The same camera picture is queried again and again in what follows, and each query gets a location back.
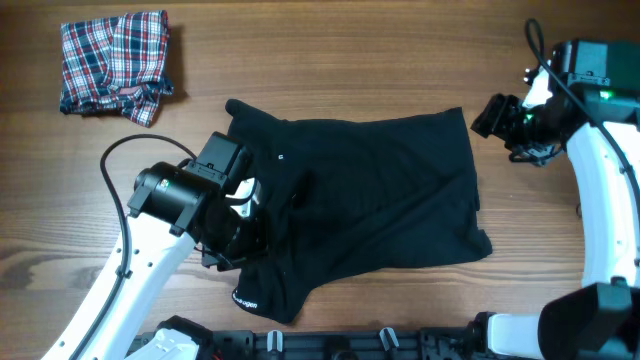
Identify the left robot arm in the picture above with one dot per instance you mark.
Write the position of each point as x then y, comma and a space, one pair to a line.
209, 202

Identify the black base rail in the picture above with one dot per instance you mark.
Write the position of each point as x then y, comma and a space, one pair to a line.
386, 343

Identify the plaid folded cloth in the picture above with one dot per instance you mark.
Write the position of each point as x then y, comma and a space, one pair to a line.
116, 64

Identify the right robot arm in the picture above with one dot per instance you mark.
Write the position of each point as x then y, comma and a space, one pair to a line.
584, 103

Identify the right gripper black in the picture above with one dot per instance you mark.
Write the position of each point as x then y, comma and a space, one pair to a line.
496, 118

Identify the black garment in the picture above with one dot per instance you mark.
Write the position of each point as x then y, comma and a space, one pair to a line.
342, 198

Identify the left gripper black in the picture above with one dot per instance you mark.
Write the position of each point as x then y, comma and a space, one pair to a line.
256, 247

